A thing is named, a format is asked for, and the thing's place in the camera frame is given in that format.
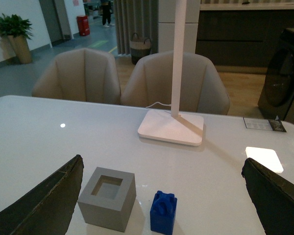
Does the person in background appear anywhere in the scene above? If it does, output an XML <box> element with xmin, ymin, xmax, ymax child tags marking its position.
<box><xmin>100</xmin><ymin>0</ymin><xmax>114</xmax><ymax>27</ymax></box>

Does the right beige chair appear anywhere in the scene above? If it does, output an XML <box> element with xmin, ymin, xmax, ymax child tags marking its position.
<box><xmin>121</xmin><ymin>51</ymin><xmax>230</xmax><ymax>115</ymax></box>

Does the black paper label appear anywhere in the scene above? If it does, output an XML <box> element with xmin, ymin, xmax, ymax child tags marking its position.
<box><xmin>243</xmin><ymin>117</ymin><xmax>286</xmax><ymax>132</ymax></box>

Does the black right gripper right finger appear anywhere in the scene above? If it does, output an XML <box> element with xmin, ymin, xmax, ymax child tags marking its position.
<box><xmin>242</xmin><ymin>158</ymin><xmax>294</xmax><ymax>235</ymax></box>

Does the dark washing machine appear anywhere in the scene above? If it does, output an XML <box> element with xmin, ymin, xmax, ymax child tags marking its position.
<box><xmin>258</xmin><ymin>28</ymin><xmax>294</xmax><ymax>120</ymax></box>

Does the blue plastic part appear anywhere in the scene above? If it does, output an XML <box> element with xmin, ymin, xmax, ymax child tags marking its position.
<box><xmin>150</xmin><ymin>190</ymin><xmax>177</xmax><ymax>235</ymax></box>

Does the beige chair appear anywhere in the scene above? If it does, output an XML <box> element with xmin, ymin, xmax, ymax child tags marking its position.
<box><xmin>121</xmin><ymin>51</ymin><xmax>230</xmax><ymax>115</ymax></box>
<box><xmin>32</xmin><ymin>48</ymin><xmax>121</xmax><ymax>104</ymax></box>

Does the left beige chair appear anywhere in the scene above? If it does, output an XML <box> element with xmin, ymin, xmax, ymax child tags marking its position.
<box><xmin>32</xmin><ymin>48</ymin><xmax>121</xmax><ymax>104</ymax></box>

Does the white lamp cable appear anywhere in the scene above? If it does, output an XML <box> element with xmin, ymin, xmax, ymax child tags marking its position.
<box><xmin>146</xmin><ymin>101</ymin><xmax>172</xmax><ymax>109</ymax></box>

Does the red bin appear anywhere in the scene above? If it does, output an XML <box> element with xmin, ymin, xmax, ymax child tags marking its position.
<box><xmin>76</xmin><ymin>15</ymin><xmax>90</xmax><ymax>36</ymax></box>

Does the dark kitchen cabinet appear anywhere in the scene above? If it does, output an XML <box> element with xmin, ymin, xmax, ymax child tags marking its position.
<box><xmin>196</xmin><ymin>0</ymin><xmax>294</xmax><ymax>73</ymax></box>

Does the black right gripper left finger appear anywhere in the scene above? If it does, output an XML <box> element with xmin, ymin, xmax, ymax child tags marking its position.
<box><xmin>0</xmin><ymin>155</ymin><xmax>84</xmax><ymax>235</ymax></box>

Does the potted green plant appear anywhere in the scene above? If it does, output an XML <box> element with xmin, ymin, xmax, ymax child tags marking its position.
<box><xmin>0</xmin><ymin>14</ymin><xmax>33</xmax><ymax>64</ymax></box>

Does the gray cube base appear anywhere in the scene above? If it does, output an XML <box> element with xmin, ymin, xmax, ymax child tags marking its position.
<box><xmin>77</xmin><ymin>167</ymin><xmax>136</xmax><ymax>232</ymax></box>

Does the woven basket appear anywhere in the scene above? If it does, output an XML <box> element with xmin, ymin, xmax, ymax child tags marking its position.
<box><xmin>129</xmin><ymin>33</ymin><xmax>152</xmax><ymax>65</ymax></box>

